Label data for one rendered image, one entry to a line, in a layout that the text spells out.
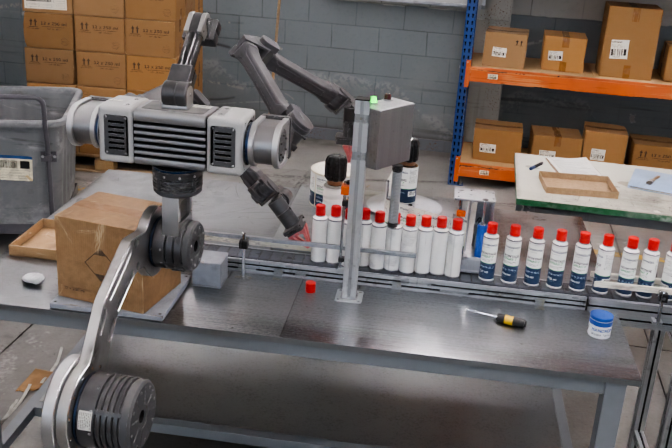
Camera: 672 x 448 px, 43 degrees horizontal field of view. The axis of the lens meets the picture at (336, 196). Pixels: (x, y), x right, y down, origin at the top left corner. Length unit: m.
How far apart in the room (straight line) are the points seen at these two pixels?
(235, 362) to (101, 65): 3.21
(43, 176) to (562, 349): 3.26
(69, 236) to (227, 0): 5.00
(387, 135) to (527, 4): 4.62
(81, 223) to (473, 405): 1.69
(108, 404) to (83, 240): 0.73
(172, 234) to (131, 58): 3.94
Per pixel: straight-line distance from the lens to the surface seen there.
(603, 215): 4.14
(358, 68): 7.34
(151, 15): 6.17
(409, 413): 3.41
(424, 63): 7.27
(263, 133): 2.24
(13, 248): 3.18
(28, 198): 5.16
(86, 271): 2.74
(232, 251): 3.03
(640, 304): 3.00
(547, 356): 2.67
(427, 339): 2.65
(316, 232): 2.92
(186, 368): 3.62
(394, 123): 2.67
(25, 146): 5.04
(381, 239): 2.90
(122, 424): 2.11
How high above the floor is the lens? 2.11
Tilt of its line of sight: 20 degrees down
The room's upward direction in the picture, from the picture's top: 4 degrees clockwise
